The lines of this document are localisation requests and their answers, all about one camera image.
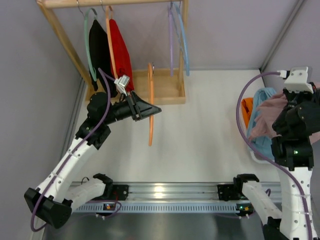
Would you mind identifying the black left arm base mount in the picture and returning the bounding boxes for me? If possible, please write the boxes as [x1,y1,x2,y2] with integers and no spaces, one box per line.
[90,184,129,201]

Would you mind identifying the aluminium mounting rail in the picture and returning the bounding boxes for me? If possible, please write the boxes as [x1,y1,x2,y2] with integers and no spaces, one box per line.
[69,181,283,201]

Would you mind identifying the grey slotted cable duct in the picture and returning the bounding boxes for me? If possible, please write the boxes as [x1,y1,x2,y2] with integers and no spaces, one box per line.
[74,201,240,214]

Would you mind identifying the dusty pink trousers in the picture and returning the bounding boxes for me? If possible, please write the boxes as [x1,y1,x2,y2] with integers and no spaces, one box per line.
[247,91,320,145]

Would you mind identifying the mint green hanger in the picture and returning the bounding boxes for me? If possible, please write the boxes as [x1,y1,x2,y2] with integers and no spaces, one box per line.
[76,0,98,83]

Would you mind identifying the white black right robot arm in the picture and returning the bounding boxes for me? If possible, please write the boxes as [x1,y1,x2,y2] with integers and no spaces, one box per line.
[233,82,320,240]

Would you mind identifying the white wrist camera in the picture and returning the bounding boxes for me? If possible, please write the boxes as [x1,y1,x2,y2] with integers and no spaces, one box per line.
[114,75,130,96]
[277,66,313,94]

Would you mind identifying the light blue garment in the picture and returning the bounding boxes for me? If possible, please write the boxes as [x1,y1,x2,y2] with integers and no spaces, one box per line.
[246,87,276,150]

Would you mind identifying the white laundry basket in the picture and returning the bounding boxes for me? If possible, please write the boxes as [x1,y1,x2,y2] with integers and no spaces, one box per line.
[248,147,275,164]

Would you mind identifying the light orange hanger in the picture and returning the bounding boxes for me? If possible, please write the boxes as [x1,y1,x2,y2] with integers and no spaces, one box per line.
[100,1,118,79]

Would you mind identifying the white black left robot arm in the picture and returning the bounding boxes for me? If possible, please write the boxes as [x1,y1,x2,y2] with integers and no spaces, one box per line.
[24,91,162,229]

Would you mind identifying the orange garment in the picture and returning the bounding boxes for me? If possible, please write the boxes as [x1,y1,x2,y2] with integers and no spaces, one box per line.
[241,97,254,128]

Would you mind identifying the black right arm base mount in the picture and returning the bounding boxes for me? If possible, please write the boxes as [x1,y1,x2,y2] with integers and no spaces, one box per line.
[217,184,247,202]

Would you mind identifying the light blue plastic hanger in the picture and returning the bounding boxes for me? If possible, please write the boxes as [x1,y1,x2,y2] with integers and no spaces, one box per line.
[172,3,190,77]

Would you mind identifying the purple plastic hanger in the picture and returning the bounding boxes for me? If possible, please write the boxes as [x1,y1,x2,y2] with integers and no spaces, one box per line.
[167,2,174,77]

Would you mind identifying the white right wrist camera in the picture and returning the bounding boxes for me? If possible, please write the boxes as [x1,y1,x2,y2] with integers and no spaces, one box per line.
[277,66,313,94]

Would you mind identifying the black garment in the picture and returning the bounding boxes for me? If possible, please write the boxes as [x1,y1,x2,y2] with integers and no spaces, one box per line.
[89,20,114,92]

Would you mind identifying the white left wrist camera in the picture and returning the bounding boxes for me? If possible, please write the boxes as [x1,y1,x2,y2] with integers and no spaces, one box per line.
[114,75,130,96]

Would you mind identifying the orange plastic hanger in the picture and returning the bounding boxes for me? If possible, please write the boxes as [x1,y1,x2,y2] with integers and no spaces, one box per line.
[146,62,156,147]

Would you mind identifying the red garment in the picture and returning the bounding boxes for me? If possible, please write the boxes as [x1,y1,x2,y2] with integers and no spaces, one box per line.
[109,19,134,92]

